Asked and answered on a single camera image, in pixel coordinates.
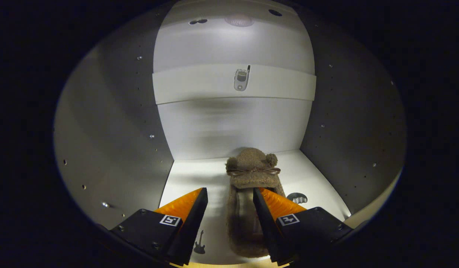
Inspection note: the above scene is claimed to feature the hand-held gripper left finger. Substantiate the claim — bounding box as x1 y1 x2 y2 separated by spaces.
109 187 208 267

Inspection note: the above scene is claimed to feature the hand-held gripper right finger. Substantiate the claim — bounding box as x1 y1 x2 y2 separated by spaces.
253 187 353 266

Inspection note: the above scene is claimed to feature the brown fuzzy shoe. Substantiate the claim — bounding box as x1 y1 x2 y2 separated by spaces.
226 147 286 258

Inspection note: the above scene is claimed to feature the grey shoe cabinet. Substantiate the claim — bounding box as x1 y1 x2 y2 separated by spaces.
52 0 407 267

